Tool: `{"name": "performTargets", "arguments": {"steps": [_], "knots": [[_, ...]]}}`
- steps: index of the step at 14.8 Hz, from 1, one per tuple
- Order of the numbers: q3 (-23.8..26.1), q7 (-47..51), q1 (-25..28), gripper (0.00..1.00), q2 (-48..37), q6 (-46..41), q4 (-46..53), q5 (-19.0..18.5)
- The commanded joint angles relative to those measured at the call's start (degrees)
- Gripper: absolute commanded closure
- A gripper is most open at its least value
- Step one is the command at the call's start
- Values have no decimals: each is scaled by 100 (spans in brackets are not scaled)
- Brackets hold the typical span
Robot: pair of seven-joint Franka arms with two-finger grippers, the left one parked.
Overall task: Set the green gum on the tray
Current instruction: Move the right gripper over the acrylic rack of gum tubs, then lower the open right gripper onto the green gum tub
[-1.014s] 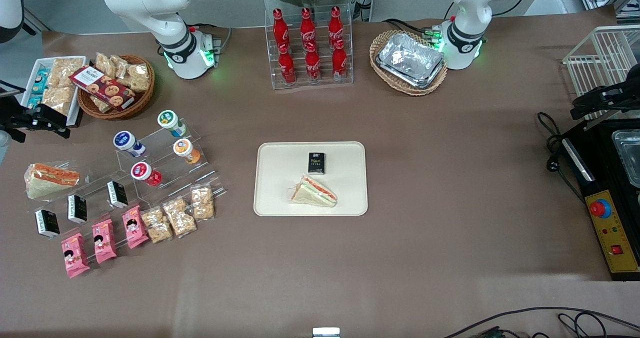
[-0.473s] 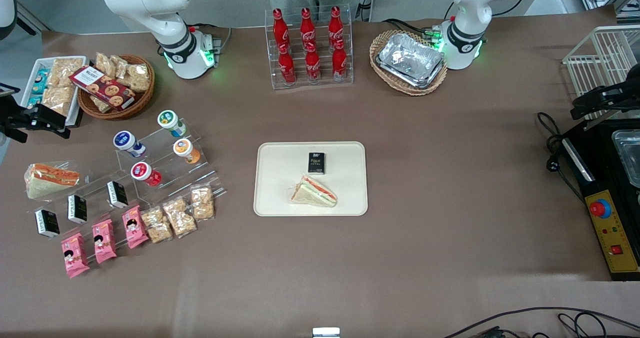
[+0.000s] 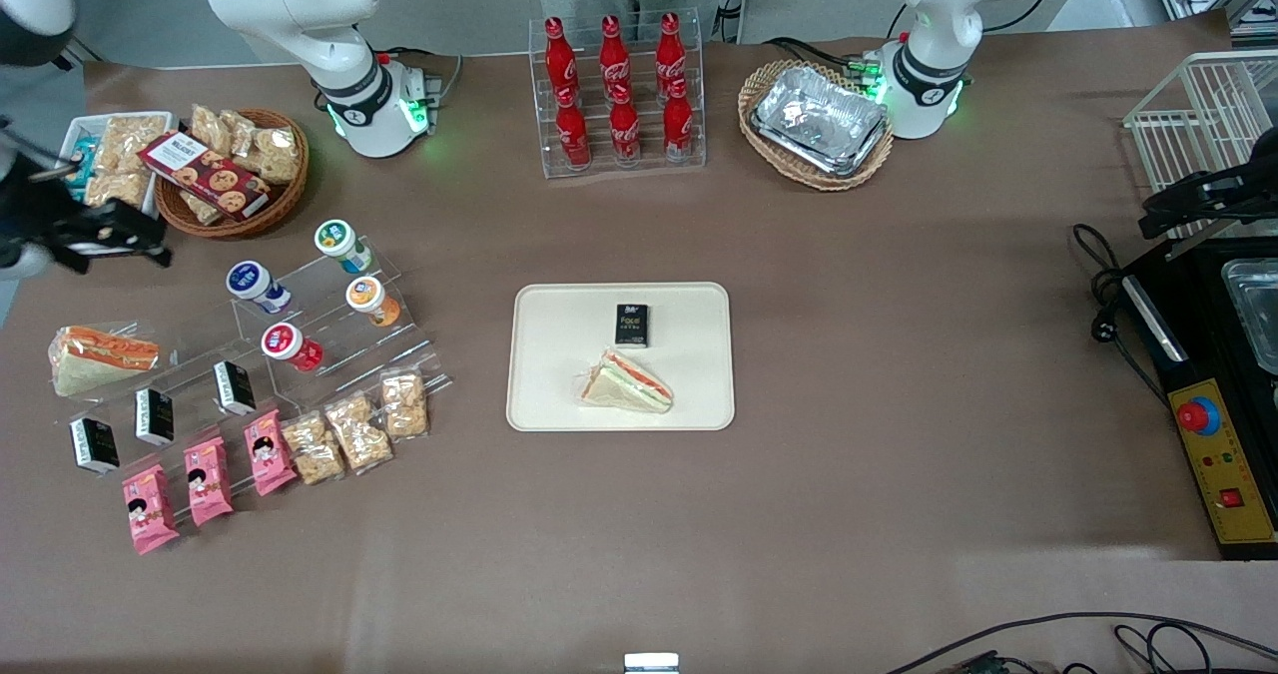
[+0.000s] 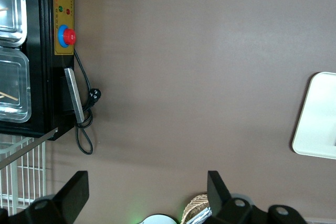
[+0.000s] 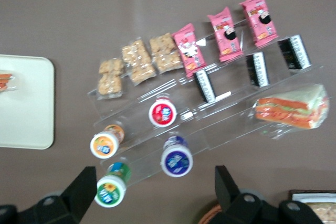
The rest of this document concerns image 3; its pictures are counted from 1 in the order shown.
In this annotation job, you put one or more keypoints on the small white device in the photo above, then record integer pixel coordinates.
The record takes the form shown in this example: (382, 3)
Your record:
(651, 664)

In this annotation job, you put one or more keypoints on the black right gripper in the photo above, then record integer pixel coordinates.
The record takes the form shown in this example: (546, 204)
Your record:
(30, 221)

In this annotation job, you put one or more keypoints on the blue snack pack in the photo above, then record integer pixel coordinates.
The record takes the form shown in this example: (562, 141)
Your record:
(85, 155)

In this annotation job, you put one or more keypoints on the orange gum bottle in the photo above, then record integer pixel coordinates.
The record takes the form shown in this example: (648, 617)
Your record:
(364, 293)

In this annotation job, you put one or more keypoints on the cream plastic tray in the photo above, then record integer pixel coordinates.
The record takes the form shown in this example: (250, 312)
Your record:
(559, 354)

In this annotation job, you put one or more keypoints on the brown wicker basket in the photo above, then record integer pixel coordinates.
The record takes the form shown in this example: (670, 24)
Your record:
(280, 205)

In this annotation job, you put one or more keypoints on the single aluminium foil tray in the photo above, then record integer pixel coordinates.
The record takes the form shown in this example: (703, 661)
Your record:
(1256, 315)

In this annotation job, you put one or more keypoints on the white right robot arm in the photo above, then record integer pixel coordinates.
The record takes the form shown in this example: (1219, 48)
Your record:
(300, 5)

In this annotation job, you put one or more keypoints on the white plastic bin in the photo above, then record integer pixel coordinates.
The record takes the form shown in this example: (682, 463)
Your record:
(70, 135)

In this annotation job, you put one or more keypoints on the blue gum bottle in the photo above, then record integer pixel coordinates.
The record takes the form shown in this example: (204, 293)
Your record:
(248, 281)

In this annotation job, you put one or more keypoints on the clear wrapped granola bar pack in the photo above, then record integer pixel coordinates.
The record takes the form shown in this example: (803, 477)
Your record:
(404, 404)
(357, 432)
(314, 447)

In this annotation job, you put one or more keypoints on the red cola bottle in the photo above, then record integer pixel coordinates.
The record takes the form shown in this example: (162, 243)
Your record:
(625, 130)
(559, 55)
(613, 55)
(573, 135)
(669, 50)
(678, 125)

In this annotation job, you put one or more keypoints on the stacked aluminium foil trays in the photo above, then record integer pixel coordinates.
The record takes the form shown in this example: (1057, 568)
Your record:
(821, 120)

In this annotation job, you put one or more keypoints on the red cookie box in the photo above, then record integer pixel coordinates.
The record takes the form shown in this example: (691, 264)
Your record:
(205, 175)

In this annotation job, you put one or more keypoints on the light wicker basket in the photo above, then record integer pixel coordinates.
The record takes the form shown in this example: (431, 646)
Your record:
(764, 83)

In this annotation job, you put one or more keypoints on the clear acrylic bottle rack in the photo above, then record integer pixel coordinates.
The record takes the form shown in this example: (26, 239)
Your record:
(649, 168)

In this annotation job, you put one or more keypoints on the green gum bottle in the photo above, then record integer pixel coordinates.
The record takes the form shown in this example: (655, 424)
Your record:
(337, 238)

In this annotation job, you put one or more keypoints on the pink snack pack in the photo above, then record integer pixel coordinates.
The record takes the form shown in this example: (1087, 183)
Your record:
(208, 479)
(150, 509)
(270, 451)

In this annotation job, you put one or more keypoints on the clear acrylic step stand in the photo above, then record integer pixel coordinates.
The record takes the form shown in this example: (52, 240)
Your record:
(190, 369)
(329, 330)

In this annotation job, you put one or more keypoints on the wrapped triangle sandwich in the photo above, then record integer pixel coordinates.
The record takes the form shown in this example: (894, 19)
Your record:
(100, 359)
(627, 382)

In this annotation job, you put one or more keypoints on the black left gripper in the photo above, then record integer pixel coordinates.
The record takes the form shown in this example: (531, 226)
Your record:
(1230, 195)

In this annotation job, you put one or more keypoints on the small black carton box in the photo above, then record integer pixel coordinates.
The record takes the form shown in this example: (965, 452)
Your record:
(95, 444)
(631, 325)
(154, 415)
(235, 386)

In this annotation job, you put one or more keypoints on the red gum bottle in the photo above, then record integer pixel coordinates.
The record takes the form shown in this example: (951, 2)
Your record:
(283, 340)

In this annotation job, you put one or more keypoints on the clear wrapped crisp snack pack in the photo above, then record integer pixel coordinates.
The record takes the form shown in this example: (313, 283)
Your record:
(268, 150)
(200, 210)
(115, 190)
(212, 127)
(135, 140)

